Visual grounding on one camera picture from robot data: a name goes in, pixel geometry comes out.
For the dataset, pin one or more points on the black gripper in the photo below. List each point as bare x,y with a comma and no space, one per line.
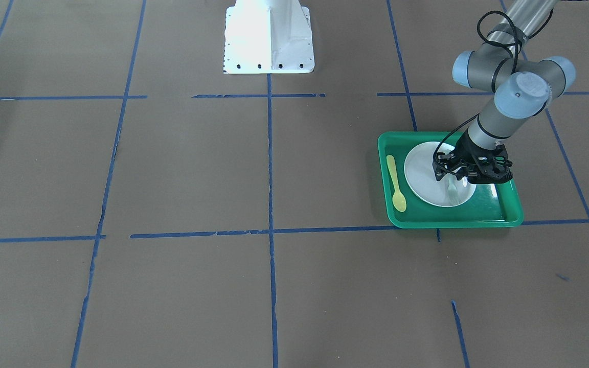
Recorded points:
463,151

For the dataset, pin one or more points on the pale translucent plastic fork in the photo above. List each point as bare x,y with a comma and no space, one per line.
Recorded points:
452,191

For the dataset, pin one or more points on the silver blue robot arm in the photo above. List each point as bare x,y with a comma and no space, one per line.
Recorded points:
521,89

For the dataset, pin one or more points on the white round plate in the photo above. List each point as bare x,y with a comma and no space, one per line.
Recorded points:
420,177

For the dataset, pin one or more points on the green plastic tray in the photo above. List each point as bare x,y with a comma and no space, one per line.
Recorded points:
490,206

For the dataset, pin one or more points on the yellow plastic spoon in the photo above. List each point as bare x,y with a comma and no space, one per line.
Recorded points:
398,199

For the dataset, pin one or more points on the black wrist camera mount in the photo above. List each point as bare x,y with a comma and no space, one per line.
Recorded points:
491,167

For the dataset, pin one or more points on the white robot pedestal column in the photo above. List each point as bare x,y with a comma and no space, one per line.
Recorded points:
262,37

